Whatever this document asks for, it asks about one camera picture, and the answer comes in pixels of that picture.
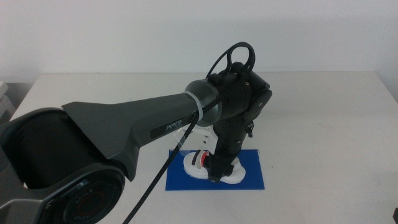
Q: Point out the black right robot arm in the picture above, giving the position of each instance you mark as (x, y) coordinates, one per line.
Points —
(395, 217)

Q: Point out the white shoe with red stripe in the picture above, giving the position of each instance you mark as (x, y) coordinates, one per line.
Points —
(199, 169)

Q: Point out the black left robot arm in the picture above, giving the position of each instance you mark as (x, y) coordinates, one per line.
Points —
(109, 130)

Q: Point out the blue rectangular mat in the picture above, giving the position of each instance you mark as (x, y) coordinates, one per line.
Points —
(253, 174)

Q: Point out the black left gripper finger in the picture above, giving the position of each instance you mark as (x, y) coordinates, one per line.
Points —
(229, 171)
(215, 179)

